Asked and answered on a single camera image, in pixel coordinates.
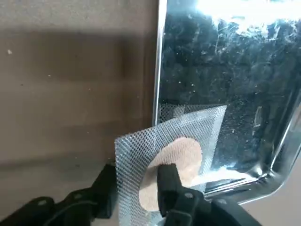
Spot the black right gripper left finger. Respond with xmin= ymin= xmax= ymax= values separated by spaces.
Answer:
xmin=0 ymin=163 xmax=118 ymax=226

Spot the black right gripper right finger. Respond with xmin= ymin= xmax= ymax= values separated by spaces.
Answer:
xmin=156 ymin=163 xmax=262 ymax=226

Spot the wire gauze with ceramic centre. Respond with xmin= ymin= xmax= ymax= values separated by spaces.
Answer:
xmin=114 ymin=105 xmax=228 ymax=226

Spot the steel tray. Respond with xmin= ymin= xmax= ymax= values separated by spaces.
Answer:
xmin=152 ymin=0 xmax=301 ymax=205

